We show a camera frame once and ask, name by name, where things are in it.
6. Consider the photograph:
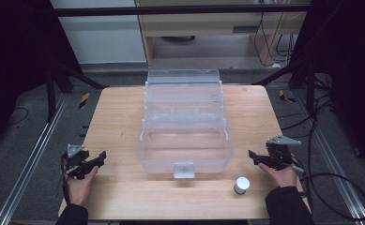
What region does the person's right hand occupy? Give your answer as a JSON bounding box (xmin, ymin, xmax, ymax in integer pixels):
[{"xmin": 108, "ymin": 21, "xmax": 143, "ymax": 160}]
[{"xmin": 258, "ymin": 162, "xmax": 298, "ymax": 189}]

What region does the light wooden cabinet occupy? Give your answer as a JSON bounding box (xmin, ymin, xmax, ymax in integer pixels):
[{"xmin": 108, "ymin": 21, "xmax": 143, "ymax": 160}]
[{"xmin": 135, "ymin": 0, "xmax": 312, "ymax": 68}]

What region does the clear plastic tiered storage box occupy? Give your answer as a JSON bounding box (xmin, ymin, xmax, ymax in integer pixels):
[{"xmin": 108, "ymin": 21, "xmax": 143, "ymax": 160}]
[{"xmin": 135, "ymin": 68, "xmax": 235, "ymax": 180}]

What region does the black horizontal frame bar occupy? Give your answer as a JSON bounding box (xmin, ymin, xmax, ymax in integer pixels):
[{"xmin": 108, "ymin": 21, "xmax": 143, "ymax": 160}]
[{"xmin": 52, "ymin": 3, "xmax": 312, "ymax": 18}]

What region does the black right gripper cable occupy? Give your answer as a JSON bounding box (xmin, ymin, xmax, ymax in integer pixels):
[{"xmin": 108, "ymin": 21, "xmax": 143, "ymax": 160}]
[{"xmin": 291, "ymin": 154, "xmax": 365, "ymax": 221}]

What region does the black curtain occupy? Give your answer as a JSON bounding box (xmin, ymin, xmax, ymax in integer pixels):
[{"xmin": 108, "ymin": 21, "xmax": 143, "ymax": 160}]
[
  {"xmin": 287, "ymin": 0, "xmax": 365, "ymax": 174},
  {"xmin": 0, "ymin": 0, "xmax": 84, "ymax": 158}
]

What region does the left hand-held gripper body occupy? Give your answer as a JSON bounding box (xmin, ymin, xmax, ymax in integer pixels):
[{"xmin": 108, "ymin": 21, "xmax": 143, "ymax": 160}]
[{"xmin": 62, "ymin": 143, "xmax": 91, "ymax": 181}]

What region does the person's left hand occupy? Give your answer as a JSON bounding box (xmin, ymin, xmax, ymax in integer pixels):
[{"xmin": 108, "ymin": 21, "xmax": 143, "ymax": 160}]
[{"xmin": 64, "ymin": 165, "xmax": 99, "ymax": 208}]

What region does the aluminium floor rail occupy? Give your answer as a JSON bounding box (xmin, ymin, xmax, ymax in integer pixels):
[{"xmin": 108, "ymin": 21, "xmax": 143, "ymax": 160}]
[
  {"xmin": 292, "ymin": 89, "xmax": 365, "ymax": 225},
  {"xmin": 0, "ymin": 93, "xmax": 69, "ymax": 225}
]

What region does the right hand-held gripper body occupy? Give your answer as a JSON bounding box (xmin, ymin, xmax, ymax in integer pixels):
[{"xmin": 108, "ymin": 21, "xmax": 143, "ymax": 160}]
[{"xmin": 265, "ymin": 134, "xmax": 303, "ymax": 172}]

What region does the bundle of black cables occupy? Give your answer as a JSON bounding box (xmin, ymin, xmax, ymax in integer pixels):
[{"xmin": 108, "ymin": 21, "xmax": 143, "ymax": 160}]
[{"xmin": 275, "ymin": 73, "xmax": 338, "ymax": 141}]

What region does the thin black floor cable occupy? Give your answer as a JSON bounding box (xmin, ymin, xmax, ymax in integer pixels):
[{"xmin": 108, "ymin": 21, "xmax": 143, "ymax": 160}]
[{"xmin": 5, "ymin": 107, "xmax": 30, "ymax": 127}]

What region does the black metal stand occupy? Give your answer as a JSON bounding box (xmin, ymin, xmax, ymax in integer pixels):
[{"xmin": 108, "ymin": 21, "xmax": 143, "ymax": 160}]
[
  {"xmin": 251, "ymin": 57, "xmax": 317, "ymax": 117},
  {"xmin": 44, "ymin": 61, "xmax": 110, "ymax": 124}
]

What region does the yellow black striped tape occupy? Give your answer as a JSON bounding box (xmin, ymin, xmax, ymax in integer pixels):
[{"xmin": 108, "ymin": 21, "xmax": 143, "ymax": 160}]
[
  {"xmin": 278, "ymin": 89, "xmax": 297, "ymax": 104},
  {"xmin": 78, "ymin": 92, "xmax": 91, "ymax": 110}
]

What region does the white cabinet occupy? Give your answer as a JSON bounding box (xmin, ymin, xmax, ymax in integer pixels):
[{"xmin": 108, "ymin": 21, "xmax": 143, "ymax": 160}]
[{"xmin": 49, "ymin": 0, "xmax": 148, "ymax": 65}]

